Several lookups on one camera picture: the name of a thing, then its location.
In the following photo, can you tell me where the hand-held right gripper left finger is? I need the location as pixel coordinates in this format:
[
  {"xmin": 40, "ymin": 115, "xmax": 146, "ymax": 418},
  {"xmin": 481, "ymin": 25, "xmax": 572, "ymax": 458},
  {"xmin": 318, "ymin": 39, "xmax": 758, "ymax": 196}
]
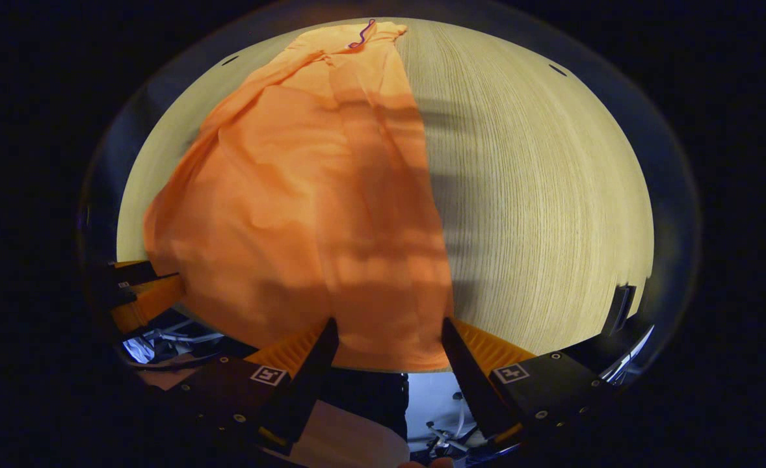
[{"xmin": 174, "ymin": 317, "xmax": 339, "ymax": 457}]

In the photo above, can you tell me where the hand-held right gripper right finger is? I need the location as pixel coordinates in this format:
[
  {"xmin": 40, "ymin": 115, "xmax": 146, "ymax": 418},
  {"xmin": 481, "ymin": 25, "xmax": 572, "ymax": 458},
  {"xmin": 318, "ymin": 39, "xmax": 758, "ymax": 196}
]
[{"xmin": 442, "ymin": 317, "xmax": 620, "ymax": 454}]

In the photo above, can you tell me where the orange T-shirt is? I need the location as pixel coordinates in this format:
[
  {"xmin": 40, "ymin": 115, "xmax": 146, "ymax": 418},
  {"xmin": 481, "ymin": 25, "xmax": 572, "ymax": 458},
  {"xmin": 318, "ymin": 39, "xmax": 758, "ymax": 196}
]
[{"xmin": 144, "ymin": 18, "xmax": 454, "ymax": 373}]

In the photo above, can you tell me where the pale cloth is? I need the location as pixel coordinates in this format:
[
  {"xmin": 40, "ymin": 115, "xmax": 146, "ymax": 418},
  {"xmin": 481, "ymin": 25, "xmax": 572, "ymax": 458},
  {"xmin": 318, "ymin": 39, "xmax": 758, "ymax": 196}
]
[{"xmin": 285, "ymin": 400, "xmax": 411, "ymax": 468}]

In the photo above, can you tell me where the dark rectangular object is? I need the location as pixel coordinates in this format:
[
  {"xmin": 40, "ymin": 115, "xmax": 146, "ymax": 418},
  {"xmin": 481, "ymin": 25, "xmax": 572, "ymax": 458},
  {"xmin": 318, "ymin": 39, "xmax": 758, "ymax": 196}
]
[{"xmin": 601, "ymin": 283, "xmax": 637, "ymax": 337}]

